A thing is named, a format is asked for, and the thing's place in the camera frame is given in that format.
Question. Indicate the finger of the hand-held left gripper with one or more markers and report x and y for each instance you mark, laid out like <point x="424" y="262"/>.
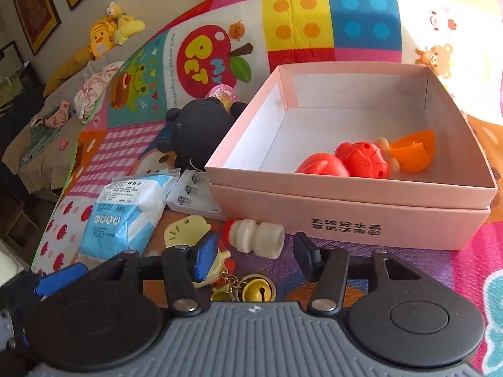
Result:
<point x="59" y="279"/>
<point x="22" y="333"/>

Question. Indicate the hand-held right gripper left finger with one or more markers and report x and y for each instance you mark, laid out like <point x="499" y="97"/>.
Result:
<point x="204" y="257"/>

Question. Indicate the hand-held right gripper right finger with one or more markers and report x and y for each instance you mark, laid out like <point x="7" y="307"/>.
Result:
<point x="304" y="255"/>

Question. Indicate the white toy bottle red cap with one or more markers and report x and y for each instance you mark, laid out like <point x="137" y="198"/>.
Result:
<point x="259" y="237"/>

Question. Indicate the blue white wet wipes pack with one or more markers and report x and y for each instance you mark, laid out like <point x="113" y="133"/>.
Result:
<point x="118" y="212"/>

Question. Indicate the black plush toy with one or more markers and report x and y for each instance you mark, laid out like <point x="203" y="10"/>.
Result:
<point x="196" y="129"/>

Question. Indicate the pink cardboard box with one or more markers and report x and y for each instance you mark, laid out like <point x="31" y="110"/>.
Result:
<point x="314" y="125"/>

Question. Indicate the pink slime cup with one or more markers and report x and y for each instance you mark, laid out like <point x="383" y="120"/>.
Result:
<point x="220" y="94"/>

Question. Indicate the flat red plastic toy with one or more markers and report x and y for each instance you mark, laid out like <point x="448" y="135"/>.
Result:
<point x="320" y="165"/>

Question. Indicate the round red plastic toy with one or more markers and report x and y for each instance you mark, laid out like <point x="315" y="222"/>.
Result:
<point x="361" y="159"/>

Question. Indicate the green cloth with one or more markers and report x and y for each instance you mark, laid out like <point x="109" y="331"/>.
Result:
<point x="39" y="143"/>

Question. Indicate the orange plastic toy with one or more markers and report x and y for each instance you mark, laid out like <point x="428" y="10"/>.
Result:
<point x="412" y="149"/>

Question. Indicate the small doll on sofa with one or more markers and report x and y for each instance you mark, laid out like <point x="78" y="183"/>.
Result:
<point x="55" y="116"/>

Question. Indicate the beige sofa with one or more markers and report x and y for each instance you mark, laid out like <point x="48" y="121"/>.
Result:
<point x="63" y="94"/>

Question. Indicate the dark shelf unit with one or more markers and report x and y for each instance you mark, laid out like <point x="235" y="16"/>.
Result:
<point x="19" y="94"/>

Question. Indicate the pink white crumpled clothes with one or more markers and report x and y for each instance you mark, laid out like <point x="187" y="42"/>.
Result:
<point x="94" y="90"/>

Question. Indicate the long yellow pillow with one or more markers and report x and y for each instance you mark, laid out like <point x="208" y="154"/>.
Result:
<point x="68" y="70"/>

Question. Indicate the yellow green plush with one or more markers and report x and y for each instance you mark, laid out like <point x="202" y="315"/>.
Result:
<point x="129" y="27"/>

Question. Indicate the colourful cartoon play mat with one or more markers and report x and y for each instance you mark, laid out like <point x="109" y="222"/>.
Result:
<point x="353" y="15"/>

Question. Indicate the orange white small plush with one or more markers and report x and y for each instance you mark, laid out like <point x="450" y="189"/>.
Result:
<point x="114" y="10"/>

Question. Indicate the dark picture frame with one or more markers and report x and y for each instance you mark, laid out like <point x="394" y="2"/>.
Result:
<point x="10" y="57"/>

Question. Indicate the tall red gold picture frame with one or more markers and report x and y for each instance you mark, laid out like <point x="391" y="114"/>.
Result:
<point x="33" y="8"/>

